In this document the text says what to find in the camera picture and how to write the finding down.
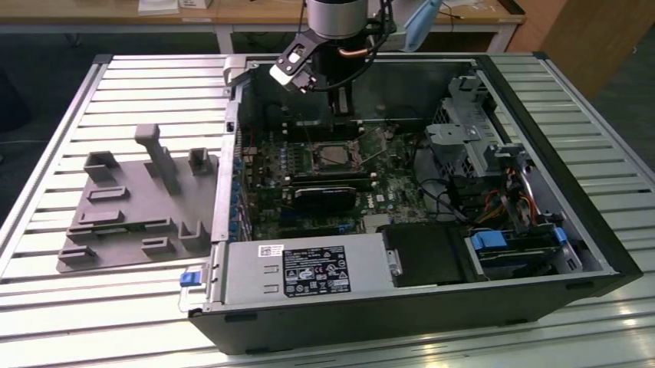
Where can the silver CPU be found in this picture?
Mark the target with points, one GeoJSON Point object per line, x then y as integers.
{"type": "Point", "coordinates": [335, 155]}

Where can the CPU socket with pins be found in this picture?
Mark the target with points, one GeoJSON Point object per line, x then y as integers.
{"type": "Point", "coordinates": [335, 159]}

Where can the brass coloured tube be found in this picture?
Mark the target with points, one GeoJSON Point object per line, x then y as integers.
{"type": "Point", "coordinates": [352, 53]}

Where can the black RAM stick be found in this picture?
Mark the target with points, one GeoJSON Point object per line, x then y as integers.
{"type": "Point", "coordinates": [332, 177]}

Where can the silver metal drive cage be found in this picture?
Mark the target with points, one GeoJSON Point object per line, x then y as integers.
{"type": "Point", "coordinates": [460, 134]}

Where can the black graphics card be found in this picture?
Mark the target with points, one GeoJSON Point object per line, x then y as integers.
{"type": "Point", "coordinates": [324, 199]}

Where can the green motherboard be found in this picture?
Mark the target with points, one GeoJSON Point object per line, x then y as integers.
{"type": "Point", "coordinates": [399, 191]}

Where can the white box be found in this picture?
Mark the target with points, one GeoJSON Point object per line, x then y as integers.
{"type": "Point", "coordinates": [159, 7]}

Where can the silver chipset heatsink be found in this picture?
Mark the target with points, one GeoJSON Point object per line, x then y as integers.
{"type": "Point", "coordinates": [378, 222]}

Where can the wooden cabinet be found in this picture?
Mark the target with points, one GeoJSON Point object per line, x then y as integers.
{"type": "Point", "coordinates": [588, 38]}

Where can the wooden desk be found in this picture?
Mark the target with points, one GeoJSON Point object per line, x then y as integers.
{"type": "Point", "coordinates": [76, 19]}

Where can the black drive bay box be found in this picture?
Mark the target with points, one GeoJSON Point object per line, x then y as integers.
{"type": "Point", "coordinates": [430, 257]}

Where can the hard disk in blue carrier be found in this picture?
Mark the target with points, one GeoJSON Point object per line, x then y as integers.
{"type": "Point", "coordinates": [488, 239]}

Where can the grey parts rack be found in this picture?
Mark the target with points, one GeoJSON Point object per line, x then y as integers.
{"type": "Point", "coordinates": [132, 214]}

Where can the grey power supply with label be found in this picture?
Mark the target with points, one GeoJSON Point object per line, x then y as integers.
{"type": "Point", "coordinates": [245, 276]}

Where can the green RAM stick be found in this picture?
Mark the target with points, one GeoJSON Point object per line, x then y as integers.
{"type": "Point", "coordinates": [123, 229]}

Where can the blue case latch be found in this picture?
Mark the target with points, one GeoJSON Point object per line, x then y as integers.
{"type": "Point", "coordinates": [189, 278]}

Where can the black and grey PC case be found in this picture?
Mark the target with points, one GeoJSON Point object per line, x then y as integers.
{"type": "Point", "coordinates": [307, 329]}

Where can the black and white wrist camera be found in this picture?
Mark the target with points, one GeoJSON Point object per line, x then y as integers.
{"type": "Point", "coordinates": [293, 65]}

